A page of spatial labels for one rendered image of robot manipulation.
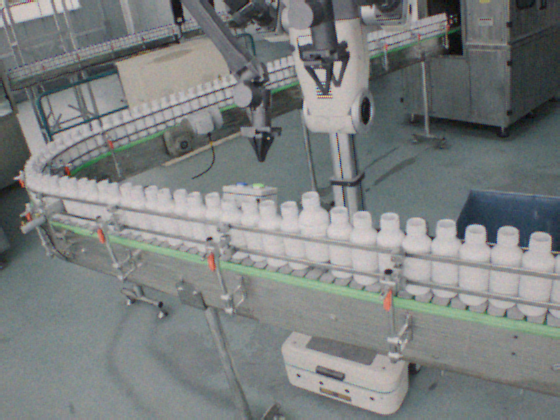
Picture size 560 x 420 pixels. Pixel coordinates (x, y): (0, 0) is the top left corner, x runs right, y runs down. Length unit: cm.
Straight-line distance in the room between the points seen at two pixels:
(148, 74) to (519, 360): 460
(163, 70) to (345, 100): 378
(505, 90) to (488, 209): 307
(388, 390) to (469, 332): 93
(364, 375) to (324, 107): 102
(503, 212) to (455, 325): 65
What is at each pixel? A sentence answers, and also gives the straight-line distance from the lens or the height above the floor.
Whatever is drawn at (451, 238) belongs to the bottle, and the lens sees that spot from 94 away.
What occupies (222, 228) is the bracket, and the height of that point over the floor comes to 111.
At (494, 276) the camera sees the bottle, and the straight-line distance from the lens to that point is 96.
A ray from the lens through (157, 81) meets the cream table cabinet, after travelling 515.
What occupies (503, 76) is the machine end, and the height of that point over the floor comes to 60.
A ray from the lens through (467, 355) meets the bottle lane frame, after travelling 106.
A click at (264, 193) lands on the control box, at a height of 111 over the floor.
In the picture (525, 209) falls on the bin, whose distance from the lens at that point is 157.
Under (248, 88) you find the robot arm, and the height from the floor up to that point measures 140.
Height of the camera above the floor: 164
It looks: 26 degrees down
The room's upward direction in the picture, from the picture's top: 11 degrees counter-clockwise
